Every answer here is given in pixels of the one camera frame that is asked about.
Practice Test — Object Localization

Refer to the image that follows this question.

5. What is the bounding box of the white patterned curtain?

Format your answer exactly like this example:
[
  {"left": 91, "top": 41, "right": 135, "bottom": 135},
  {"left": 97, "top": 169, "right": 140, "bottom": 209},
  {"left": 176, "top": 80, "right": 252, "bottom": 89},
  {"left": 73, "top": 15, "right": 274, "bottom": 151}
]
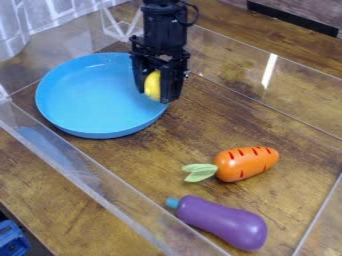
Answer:
[{"left": 0, "top": 0, "right": 128, "bottom": 62}]

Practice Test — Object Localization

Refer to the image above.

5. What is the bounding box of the blue round tray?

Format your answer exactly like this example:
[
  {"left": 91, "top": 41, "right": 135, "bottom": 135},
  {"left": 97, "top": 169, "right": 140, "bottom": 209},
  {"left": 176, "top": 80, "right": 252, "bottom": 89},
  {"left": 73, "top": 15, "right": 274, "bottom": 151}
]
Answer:
[{"left": 35, "top": 52, "right": 168, "bottom": 139}]

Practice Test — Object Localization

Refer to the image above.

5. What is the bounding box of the clear acrylic enclosure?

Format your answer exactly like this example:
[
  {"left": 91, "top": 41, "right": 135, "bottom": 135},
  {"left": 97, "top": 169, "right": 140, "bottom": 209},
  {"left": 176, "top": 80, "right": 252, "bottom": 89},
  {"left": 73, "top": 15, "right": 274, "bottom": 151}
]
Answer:
[{"left": 0, "top": 0, "right": 342, "bottom": 256}]

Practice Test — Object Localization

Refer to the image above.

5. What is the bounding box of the purple toy eggplant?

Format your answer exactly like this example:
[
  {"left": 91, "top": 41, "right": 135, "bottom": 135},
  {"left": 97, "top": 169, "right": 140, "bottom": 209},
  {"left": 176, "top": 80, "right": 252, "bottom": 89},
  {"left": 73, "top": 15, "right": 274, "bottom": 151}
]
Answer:
[{"left": 165, "top": 195, "right": 267, "bottom": 251}]

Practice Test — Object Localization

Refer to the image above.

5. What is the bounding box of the orange toy carrot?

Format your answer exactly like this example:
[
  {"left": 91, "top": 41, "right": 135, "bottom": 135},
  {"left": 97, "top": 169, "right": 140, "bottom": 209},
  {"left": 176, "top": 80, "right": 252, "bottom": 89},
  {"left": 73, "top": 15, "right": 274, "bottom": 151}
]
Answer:
[{"left": 182, "top": 146, "right": 279, "bottom": 182}]

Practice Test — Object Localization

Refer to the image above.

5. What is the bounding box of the black bar at back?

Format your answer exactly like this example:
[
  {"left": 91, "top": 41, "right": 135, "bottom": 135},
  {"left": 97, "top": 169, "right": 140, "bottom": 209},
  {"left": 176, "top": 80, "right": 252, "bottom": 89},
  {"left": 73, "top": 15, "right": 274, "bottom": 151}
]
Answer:
[{"left": 247, "top": 0, "right": 339, "bottom": 38}]

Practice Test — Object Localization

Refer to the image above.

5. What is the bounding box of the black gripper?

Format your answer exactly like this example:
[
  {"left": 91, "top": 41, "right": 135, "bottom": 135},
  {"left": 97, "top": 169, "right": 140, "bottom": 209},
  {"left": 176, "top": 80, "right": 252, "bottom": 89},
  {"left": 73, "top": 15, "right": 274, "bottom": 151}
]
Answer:
[{"left": 129, "top": 0, "right": 190, "bottom": 104}]

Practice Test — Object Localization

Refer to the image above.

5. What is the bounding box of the yellow toy lemon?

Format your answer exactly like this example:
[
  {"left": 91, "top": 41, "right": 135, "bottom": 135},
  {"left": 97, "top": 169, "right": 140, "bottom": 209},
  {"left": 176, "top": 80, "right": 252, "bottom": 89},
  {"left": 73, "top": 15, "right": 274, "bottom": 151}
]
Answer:
[{"left": 144, "top": 70, "right": 160, "bottom": 101}]

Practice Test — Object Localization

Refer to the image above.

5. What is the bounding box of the blue object at corner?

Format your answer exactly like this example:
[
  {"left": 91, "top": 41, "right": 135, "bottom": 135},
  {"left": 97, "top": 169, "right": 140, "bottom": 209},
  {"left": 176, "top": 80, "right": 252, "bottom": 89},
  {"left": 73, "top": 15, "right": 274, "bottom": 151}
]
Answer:
[{"left": 0, "top": 220, "right": 31, "bottom": 256}]

